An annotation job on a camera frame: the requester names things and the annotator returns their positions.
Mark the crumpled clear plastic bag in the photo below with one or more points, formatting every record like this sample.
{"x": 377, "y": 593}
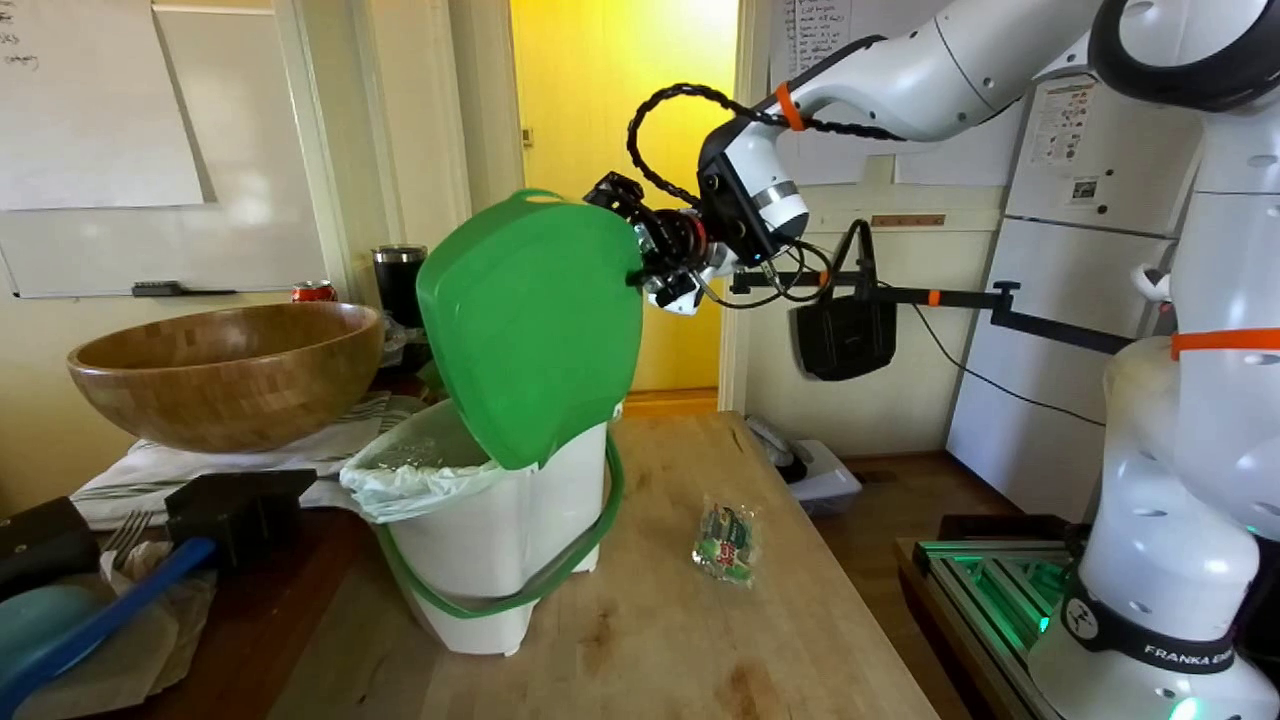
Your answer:
{"x": 155, "y": 643}

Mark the green plastic bin lid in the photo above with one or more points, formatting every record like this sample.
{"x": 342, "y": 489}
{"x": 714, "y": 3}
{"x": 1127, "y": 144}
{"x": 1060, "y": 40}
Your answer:
{"x": 533, "y": 321}

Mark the large wooden bowl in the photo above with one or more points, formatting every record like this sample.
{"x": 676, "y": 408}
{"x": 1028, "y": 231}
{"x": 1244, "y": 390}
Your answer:
{"x": 225, "y": 381}

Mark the handwritten wall paper sheet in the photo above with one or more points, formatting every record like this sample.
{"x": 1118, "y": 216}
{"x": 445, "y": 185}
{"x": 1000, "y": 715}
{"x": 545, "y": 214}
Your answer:
{"x": 832, "y": 160}

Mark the white wall poster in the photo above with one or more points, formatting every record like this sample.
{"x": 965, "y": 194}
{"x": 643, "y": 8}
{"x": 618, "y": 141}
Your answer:
{"x": 92, "y": 122}

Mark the yellow door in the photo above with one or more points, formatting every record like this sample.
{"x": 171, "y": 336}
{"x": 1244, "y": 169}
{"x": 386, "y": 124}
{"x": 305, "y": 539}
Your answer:
{"x": 586, "y": 81}

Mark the white striped cloth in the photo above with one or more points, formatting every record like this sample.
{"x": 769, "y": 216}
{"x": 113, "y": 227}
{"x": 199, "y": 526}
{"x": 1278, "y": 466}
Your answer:
{"x": 146, "y": 468}

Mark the large whiteboard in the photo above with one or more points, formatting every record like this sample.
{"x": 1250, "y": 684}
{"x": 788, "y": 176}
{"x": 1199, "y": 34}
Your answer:
{"x": 254, "y": 160}

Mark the translucent plastic storage box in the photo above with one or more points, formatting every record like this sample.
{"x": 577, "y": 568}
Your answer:
{"x": 830, "y": 473}

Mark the black plastic block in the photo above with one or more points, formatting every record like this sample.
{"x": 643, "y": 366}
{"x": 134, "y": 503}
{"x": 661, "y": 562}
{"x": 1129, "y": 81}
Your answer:
{"x": 243, "y": 510}

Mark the black tumbler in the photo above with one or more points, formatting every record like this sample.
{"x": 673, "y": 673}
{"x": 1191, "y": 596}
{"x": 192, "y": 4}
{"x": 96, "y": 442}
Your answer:
{"x": 398, "y": 284}

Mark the metal base mount green light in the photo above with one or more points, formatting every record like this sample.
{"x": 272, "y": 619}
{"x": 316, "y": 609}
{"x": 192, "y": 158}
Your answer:
{"x": 995, "y": 584}

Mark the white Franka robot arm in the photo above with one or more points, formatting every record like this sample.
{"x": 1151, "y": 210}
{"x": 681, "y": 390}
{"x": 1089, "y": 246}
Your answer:
{"x": 1172, "y": 535}

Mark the black hanging bag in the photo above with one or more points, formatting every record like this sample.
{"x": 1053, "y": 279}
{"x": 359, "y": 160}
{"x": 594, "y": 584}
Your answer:
{"x": 842, "y": 334}

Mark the white cabinet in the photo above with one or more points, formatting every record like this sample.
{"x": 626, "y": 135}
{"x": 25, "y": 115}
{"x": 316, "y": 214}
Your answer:
{"x": 1012, "y": 442}

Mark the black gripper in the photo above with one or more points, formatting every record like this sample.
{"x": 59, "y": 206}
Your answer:
{"x": 676, "y": 246}

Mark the white plastic bin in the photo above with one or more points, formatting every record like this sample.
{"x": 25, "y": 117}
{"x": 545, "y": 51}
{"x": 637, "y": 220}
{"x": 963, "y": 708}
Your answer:
{"x": 506, "y": 546}

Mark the black flat object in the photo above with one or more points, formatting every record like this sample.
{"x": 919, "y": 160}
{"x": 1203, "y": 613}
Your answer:
{"x": 44, "y": 540}

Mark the red drink can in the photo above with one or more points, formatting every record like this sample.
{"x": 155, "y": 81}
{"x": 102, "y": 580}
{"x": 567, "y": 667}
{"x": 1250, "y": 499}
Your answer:
{"x": 312, "y": 293}

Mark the black whiteboard marker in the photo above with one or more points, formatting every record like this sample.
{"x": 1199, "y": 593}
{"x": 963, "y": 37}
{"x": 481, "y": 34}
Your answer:
{"x": 182, "y": 289}

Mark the clear green candy packet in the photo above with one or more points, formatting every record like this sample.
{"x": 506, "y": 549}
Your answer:
{"x": 727, "y": 546}

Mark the teal object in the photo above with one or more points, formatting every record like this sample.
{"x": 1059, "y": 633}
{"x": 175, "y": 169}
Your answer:
{"x": 33, "y": 626}

